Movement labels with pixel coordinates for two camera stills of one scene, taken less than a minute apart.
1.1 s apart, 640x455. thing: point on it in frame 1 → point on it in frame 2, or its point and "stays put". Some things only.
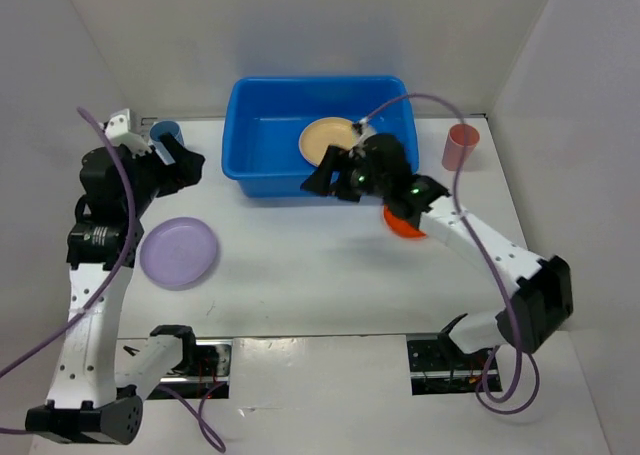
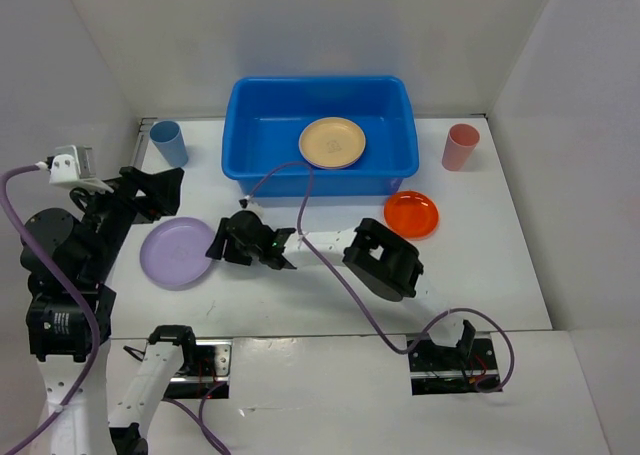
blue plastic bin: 263,118 stays put
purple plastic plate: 178,252 stays put
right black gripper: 319,180 → 217,247
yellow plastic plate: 318,135 stays put
